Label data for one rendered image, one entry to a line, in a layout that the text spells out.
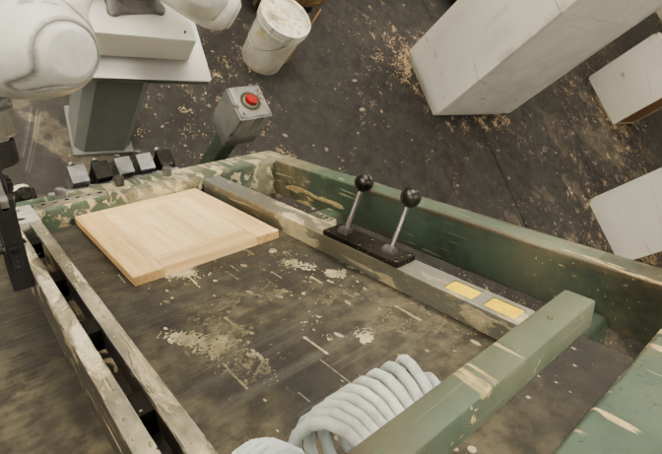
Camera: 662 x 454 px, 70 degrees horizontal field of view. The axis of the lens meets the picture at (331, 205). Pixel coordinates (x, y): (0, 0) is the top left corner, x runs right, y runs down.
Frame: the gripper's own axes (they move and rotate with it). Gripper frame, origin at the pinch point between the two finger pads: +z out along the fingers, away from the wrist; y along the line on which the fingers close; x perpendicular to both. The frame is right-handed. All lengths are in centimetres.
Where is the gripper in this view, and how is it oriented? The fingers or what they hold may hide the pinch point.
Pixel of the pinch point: (18, 267)
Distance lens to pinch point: 90.2
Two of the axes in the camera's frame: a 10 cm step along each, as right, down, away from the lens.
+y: 6.5, 2.5, -7.2
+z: 0.2, 9.4, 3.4
